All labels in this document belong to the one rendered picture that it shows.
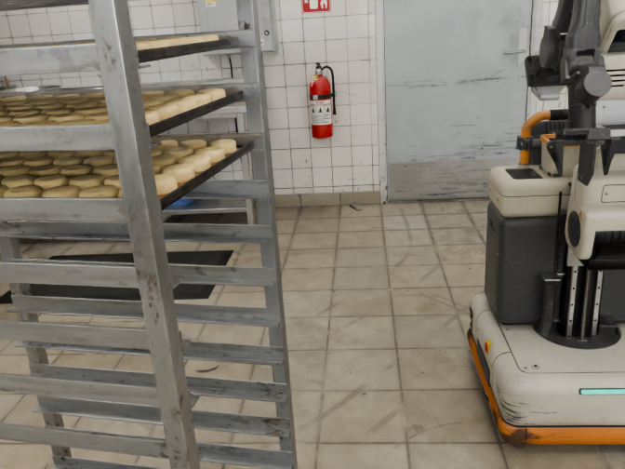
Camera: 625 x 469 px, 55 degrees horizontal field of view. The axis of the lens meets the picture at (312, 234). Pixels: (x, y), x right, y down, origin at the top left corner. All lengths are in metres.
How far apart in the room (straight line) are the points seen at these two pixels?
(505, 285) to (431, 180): 2.49
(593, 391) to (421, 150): 2.83
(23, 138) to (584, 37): 1.15
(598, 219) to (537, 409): 0.61
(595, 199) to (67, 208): 1.43
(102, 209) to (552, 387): 1.53
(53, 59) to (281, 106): 3.71
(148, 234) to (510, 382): 1.45
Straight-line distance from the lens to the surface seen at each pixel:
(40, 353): 1.59
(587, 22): 1.50
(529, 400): 1.99
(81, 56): 0.75
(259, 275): 1.21
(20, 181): 0.98
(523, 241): 2.10
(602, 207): 1.85
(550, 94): 1.73
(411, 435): 2.16
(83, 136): 0.77
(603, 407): 2.07
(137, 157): 0.70
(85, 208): 0.80
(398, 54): 4.40
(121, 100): 0.70
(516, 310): 2.20
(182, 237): 1.23
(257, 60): 1.10
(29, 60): 0.79
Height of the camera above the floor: 1.35
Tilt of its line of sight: 20 degrees down
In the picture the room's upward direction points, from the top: 4 degrees counter-clockwise
